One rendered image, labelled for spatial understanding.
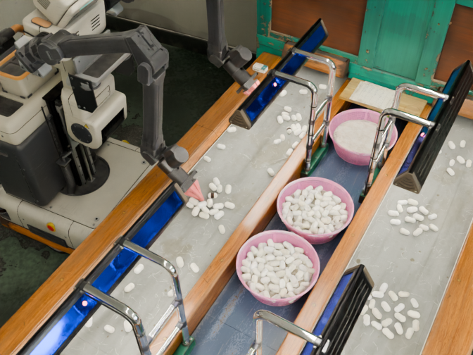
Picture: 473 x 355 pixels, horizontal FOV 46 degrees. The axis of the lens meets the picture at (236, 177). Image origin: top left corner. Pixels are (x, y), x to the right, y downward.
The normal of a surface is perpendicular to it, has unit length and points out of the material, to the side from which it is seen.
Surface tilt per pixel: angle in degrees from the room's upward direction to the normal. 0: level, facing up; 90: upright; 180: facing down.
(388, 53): 90
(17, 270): 0
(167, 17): 90
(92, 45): 86
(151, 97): 89
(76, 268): 0
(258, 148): 0
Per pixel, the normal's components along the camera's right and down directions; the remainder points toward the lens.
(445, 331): -0.02, -0.68
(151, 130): -0.41, 0.66
